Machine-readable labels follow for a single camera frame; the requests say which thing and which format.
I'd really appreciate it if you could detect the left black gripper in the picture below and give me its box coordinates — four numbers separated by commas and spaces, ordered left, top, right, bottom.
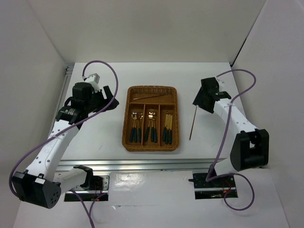
85, 85, 119, 114

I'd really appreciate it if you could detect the aluminium left side rail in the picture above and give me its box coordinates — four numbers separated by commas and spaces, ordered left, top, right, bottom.
50, 63, 75, 132

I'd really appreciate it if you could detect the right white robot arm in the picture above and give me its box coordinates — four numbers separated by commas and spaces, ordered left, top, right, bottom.
193, 77, 269, 186

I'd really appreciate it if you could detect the gold spoon pile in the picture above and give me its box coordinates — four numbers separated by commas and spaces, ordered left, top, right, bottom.
133, 112, 138, 143

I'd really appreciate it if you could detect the brown wicker cutlery tray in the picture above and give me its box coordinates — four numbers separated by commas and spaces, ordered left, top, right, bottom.
122, 85, 180, 152

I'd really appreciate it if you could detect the gold knife pile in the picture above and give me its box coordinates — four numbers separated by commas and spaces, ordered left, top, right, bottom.
162, 113, 169, 142
165, 114, 171, 144

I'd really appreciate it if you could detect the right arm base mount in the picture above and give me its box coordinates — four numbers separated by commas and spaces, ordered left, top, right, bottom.
188, 173, 238, 200

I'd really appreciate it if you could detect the aluminium table front rail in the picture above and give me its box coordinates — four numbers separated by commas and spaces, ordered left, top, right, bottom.
57, 159, 214, 172

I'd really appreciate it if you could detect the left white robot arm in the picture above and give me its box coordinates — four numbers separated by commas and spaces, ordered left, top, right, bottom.
11, 82, 119, 209

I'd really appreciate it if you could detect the gold spoon green handle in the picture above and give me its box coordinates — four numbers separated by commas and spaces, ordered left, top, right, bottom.
129, 112, 134, 142
137, 113, 143, 143

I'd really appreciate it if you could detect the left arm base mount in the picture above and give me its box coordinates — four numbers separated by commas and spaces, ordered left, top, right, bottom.
72, 173, 110, 202

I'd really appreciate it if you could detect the copper chopstick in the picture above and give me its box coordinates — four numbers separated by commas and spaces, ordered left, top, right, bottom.
189, 105, 198, 140
133, 93, 169, 101

